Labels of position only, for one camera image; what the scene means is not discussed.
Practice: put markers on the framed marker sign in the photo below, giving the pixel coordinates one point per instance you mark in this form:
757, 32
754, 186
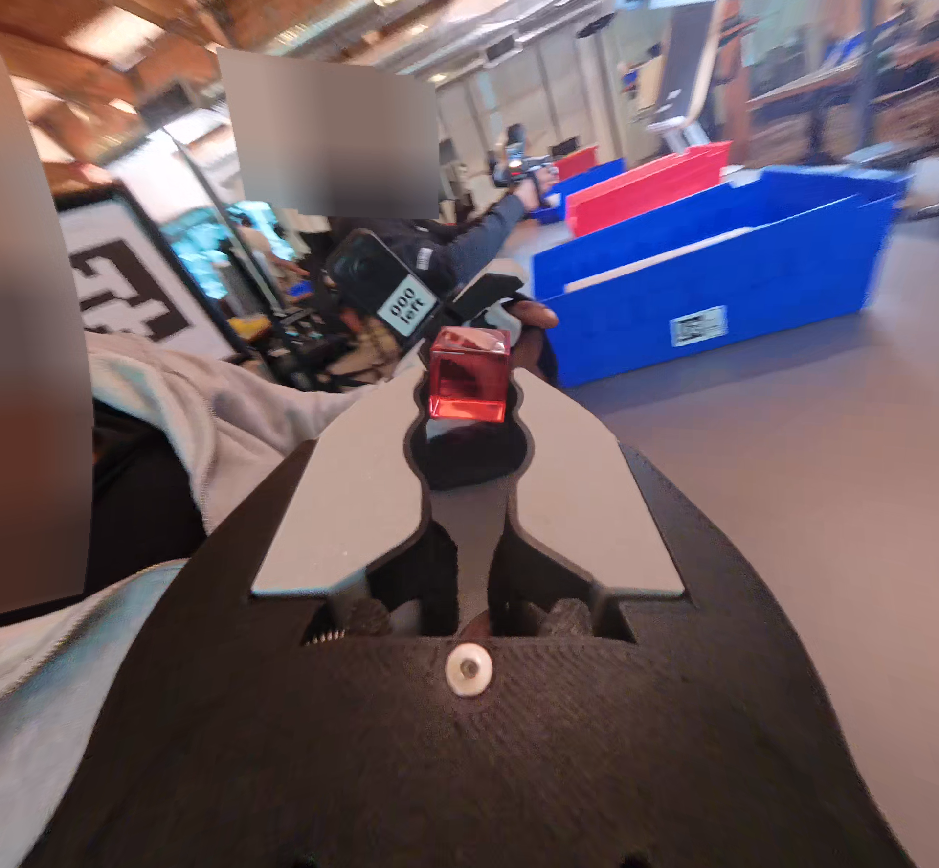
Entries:
125, 273

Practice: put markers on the grey desk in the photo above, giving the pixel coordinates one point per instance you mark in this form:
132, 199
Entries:
770, 516

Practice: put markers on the blue plastic bin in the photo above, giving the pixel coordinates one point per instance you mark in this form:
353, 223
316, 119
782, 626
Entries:
594, 178
829, 187

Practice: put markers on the red translucent cube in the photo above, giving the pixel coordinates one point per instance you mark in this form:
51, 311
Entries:
469, 376

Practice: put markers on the red plastic bin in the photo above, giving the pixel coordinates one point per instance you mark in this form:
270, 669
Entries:
576, 162
645, 193

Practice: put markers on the person's left forearm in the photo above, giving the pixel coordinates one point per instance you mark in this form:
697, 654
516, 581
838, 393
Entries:
242, 405

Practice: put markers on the blue bin white tag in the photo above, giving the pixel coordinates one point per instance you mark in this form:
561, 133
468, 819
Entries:
733, 310

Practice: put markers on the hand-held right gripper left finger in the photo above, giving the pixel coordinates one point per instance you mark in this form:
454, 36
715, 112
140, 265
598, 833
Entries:
345, 508

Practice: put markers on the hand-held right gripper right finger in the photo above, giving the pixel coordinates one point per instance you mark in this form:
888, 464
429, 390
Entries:
587, 508

